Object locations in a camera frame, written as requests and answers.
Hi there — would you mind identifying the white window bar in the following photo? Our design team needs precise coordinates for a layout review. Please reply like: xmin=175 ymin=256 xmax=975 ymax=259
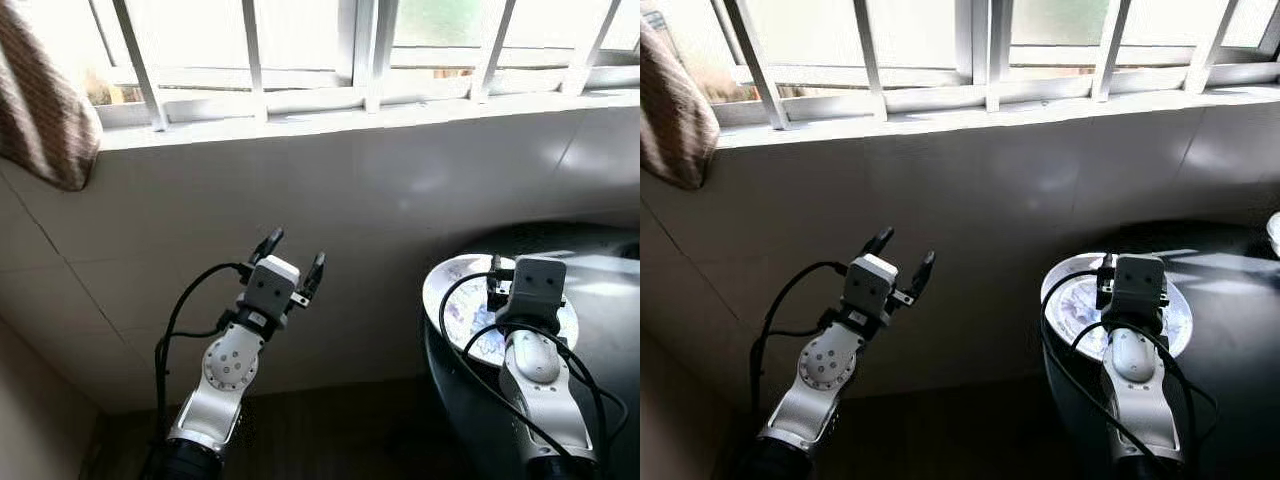
xmin=112 ymin=0 xmax=169 ymax=132
xmin=1092 ymin=0 xmax=1133 ymax=103
xmin=364 ymin=0 xmax=401 ymax=113
xmin=856 ymin=0 xmax=889 ymax=121
xmin=470 ymin=0 xmax=519 ymax=104
xmin=241 ymin=0 xmax=269 ymax=123
xmin=722 ymin=0 xmax=791 ymax=131
xmin=560 ymin=0 xmax=626 ymax=97
xmin=985 ymin=0 xmax=1004 ymax=113
xmin=1184 ymin=0 xmax=1241 ymax=95

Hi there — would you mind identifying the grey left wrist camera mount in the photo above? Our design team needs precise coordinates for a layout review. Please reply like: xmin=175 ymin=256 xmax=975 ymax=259
xmin=842 ymin=254 xmax=898 ymax=316
xmin=243 ymin=255 xmax=301 ymax=319

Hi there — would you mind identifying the brown striped towel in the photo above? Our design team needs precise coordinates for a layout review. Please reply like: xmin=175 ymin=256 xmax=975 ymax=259
xmin=640 ymin=20 xmax=721 ymax=191
xmin=0 ymin=0 xmax=103 ymax=193

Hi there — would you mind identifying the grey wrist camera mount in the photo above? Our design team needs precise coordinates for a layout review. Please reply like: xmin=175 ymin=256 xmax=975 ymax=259
xmin=508 ymin=255 xmax=569 ymax=323
xmin=243 ymin=255 xmax=301 ymax=319
xmin=842 ymin=254 xmax=898 ymax=316
xmin=1112 ymin=254 xmax=1169 ymax=321

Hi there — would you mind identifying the white purple patterned plate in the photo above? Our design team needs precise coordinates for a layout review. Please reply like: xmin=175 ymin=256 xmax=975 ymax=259
xmin=422 ymin=254 xmax=581 ymax=366
xmin=1040 ymin=252 xmax=1194 ymax=363

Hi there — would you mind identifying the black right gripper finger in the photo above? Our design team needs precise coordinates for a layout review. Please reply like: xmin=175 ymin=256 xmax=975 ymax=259
xmin=1095 ymin=253 xmax=1119 ymax=311
xmin=486 ymin=255 xmax=513 ymax=313

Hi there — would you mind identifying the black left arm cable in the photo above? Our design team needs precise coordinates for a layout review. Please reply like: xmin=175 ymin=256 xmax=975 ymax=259
xmin=748 ymin=260 xmax=849 ymax=441
xmin=152 ymin=262 xmax=251 ymax=441

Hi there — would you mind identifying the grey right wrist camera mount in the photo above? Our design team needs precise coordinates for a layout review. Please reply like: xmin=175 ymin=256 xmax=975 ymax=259
xmin=508 ymin=255 xmax=569 ymax=323
xmin=1112 ymin=254 xmax=1169 ymax=321

